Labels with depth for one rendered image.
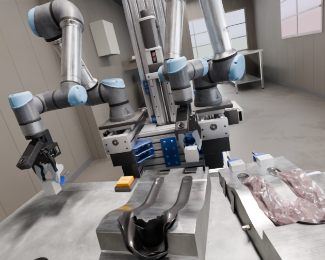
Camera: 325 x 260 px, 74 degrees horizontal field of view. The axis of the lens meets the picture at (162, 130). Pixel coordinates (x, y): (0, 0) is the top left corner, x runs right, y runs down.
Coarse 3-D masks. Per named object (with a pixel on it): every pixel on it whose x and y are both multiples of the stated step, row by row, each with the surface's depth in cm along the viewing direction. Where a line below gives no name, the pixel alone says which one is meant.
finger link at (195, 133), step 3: (192, 132) 85; (195, 132) 84; (192, 135) 84; (195, 135) 84; (198, 135) 84; (195, 138) 84; (198, 138) 84; (201, 138) 85; (198, 141) 85; (201, 141) 86; (198, 144) 85; (198, 147) 85
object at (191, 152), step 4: (188, 148) 86; (192, 148) 85; (196, 148) 85; (184, 152) 86; (188, 152) 85; (192, 152) 85; (196, 152) 84; (188, 156) 86; (192, 156) 85; (196, 156) 85; (188, 160) 86; (192, 160) 86; (196, 160) 86
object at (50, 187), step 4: (68, 172) 96; (60, 176) 90; (64, 176) 93; (48, 180) 86; (52, 180) 85; (60, 180) 88; (64, 180) 91; (44, 184) 84; (48, 184) 83; (52, 184) 83; (56, 184) 85; (60, 184) 88; (44, 188) 85; (48, 188) 84; (52, 188) 84; (56, 188) 85; (60, 188) 87; (44, 192) 85; (48, 192) 85; (52, 192) 84; (56, 192) 85
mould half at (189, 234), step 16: (144, 176) 86; (160, 176) 83; (176, 176) 81; (192, 176) 78; (208, 176) 80; (144, 192) 76; (160, 192) 74; (176, 192) 72; (192, 192) 70; (208, 192) 76; (128, 208) 65; (160, 208) 62; (192, 208) 59; (208, 208) 72; (112, 224) 56; (176, 224) 51; (192, 224) 50; (112, 240) 55; (176, 240) 50; (192, 240) 48; (112, 256) 55; (128, 256) 54; (176, 256) 51; (192, 256) 50
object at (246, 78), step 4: (240, 52) 687; (244, 52) 631; (248, 52) 577; (252, 52) 569; (256, 52) 568; (260, 52) 570; (244, 56) 763; (260, 56) 573; (260, 60) 578; (244, 76) 704; (248, 76) 686; (252, 76) 668; (240, 80) 642; (244, 80) 628; (248, 80) 613; (252, 80) 599; (256, 80) 597; (236, 84) 604; (236, 88) 608; (236, 92) 611
